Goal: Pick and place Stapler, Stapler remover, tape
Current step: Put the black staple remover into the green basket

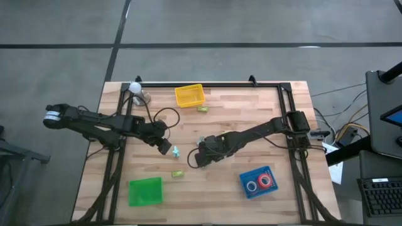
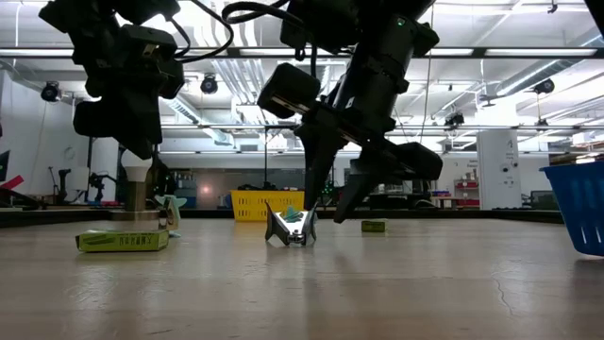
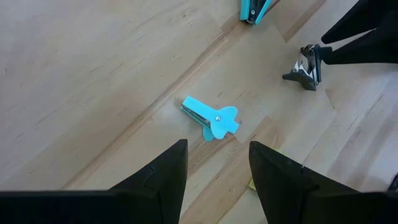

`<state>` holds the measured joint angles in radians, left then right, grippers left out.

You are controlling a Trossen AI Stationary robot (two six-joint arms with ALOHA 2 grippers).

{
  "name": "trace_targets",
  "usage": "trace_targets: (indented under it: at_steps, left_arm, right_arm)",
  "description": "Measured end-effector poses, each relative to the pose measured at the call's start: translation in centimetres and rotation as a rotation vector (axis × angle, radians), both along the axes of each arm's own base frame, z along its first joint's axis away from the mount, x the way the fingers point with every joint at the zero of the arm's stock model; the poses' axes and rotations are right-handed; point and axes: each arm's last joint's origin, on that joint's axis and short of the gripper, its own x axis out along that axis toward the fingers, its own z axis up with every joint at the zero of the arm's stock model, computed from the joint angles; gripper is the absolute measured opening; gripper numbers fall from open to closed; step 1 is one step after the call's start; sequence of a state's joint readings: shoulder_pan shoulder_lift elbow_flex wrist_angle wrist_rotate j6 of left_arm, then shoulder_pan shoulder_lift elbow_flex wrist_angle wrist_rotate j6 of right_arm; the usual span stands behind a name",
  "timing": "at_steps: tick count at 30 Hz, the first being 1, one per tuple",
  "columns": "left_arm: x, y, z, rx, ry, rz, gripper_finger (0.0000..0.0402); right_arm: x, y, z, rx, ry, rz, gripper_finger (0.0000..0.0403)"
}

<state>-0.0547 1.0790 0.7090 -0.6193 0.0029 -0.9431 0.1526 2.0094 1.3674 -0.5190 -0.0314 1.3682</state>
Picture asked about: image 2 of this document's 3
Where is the black table frame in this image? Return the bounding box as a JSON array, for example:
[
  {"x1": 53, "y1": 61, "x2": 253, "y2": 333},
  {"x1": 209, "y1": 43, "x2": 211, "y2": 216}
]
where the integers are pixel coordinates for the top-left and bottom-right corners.
[{"x1": 0, "y1": 207, "x2": 565, "y2": 229}]

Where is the red storage shelf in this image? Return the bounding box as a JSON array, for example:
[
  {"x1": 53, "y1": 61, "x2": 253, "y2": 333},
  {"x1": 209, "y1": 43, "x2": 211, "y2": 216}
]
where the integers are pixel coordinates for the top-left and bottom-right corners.
[{"x1": 452, "y1": 178, "x2": 480, "y2": 209}]

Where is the black beam with light strips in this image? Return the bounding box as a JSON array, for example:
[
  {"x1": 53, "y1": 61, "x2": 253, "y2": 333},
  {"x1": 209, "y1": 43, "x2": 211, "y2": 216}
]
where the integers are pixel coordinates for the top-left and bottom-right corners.
[{"x1": 0, "y1": 45, "x2": 604, "y2": 60}]

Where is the round lamp base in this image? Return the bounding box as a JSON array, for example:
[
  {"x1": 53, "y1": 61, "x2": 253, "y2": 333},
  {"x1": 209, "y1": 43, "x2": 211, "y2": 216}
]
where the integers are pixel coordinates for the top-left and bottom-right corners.
[{"x1": 110, "y1": 181, "x2": 162, "y2": 222}]

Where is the white light bulb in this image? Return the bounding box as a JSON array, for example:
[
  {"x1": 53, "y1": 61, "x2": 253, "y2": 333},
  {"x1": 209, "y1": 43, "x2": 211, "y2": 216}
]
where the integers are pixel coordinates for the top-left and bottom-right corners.
[{"x1": 120, "y1": 149, "x2": 154, "y2": 184}]

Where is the thin hanging cable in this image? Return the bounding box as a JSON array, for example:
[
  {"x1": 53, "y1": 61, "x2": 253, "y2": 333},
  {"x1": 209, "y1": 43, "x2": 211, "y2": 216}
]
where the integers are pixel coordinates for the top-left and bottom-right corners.
[{"x1": 417, "y1": 0, "x2": 435, "y2": 143}]

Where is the white square column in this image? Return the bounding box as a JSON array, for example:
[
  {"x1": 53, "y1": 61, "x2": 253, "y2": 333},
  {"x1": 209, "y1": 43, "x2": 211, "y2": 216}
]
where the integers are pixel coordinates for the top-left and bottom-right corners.
[{"x1": 476, "y1": 128, "x2": 523, "y2": 212}]

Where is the blue plastic basket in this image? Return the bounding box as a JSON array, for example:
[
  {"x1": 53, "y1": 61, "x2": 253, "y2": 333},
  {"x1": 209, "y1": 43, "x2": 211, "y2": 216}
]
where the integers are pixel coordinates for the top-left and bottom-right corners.
[{"x1": 539, "y1": 161, "x2": 604, "y2": 258}]

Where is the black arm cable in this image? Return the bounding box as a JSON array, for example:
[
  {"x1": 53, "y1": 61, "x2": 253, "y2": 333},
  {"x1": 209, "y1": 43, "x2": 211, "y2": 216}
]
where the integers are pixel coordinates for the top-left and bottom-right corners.
[
  {"x1": 221, "y1": 0, "x2": 322, "y2": 62},
  {"x1": 164, "y1": 0, "x2": 236, "y2": 65}
]

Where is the teal staple remover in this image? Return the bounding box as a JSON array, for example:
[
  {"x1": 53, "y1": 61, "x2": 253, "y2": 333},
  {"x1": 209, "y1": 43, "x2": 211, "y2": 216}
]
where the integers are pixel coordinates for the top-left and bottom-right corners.
[
  {"x1": 154, "y1": 194, "x2": 189, "y2": 239},
  {"x1": 281, "y1": 205, "x2": 304, "y2": 223}
]

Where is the dark office chair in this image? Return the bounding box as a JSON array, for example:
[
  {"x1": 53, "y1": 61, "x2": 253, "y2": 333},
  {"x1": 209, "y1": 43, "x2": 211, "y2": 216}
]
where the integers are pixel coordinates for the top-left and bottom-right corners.
[{"x1": 529, "y1": 189, "x2": 551, "y2": 212}]

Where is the yellow plastic basket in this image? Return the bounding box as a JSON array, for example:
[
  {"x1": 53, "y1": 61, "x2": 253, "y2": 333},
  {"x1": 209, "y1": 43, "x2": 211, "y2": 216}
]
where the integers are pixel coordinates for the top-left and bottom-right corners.
[{"x1": 229, "y1": 189, "x2": 307, "y2": 223}]

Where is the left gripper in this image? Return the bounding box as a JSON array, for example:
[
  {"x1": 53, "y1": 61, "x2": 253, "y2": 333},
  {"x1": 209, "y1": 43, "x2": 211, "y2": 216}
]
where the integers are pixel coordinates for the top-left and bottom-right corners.
[{"x1": 73, "y1": 25, "x2": 186, "y2": 161}]

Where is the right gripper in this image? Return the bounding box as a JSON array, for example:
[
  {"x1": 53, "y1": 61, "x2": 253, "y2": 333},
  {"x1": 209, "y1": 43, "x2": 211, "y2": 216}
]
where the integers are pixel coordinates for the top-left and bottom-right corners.
[{"x1": 258, "y1": 56, "x2": 444, "y2": 225}]

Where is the silver ventilation duct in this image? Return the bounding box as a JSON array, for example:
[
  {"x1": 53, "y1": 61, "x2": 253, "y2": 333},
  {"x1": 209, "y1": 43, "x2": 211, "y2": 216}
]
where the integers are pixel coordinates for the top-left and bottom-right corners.
[{"x1": 493, "y1": 59, "x2": 567, "y2": 98}]

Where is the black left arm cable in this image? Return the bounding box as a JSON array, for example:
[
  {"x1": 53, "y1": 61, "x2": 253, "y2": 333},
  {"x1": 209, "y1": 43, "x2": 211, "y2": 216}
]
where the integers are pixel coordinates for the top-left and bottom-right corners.
[{"x1": 164, "y1": 0, "x2": 236, "y2": 65}]

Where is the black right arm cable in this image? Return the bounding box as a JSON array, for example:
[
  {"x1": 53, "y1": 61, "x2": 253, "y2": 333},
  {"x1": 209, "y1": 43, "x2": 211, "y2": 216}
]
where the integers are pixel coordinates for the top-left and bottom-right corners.
[{"x1": 221, "y1": 0, "x2": 322, "y2": 62}]

